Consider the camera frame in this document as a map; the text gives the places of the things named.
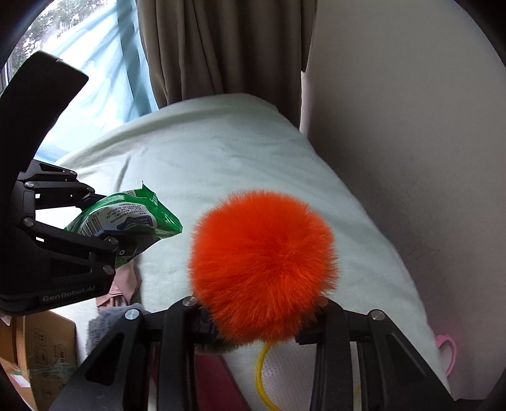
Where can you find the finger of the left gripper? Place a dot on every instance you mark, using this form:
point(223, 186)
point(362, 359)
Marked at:
point(65, 251)
point(47, 186)

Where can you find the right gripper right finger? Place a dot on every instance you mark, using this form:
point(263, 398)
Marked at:
point(365, 359)

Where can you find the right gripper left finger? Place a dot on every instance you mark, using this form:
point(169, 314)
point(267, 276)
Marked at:
point(116, 375)

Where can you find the green snack packet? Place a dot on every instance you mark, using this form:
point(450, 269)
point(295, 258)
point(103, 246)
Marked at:
point(137, 219)

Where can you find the grey fluffy pouch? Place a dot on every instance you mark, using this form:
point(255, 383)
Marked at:
point(99, 326)

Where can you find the magenta zip pouch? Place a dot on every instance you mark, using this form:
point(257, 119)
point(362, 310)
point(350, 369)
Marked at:
point(216, 388)

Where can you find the white mesh yellow-trim bag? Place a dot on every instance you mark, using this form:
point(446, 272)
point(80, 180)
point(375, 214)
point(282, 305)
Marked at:
point(287, 374)

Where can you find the orange fluffy pom-pom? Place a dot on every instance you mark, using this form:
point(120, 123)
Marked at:
point(259, 261)

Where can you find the pink patterned cloth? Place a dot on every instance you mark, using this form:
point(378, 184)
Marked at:
point(125, 285)

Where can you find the cardboard box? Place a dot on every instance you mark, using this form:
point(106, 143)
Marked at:
point(38, 354)

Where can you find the pale green bed sheet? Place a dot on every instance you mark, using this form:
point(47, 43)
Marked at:
point(196, 153)

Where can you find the light blue window cloth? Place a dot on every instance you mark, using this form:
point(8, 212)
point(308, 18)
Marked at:
point(106, 46)

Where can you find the brown right curtain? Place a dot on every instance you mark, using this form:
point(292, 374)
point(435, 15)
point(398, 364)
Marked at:
point(196, 49)

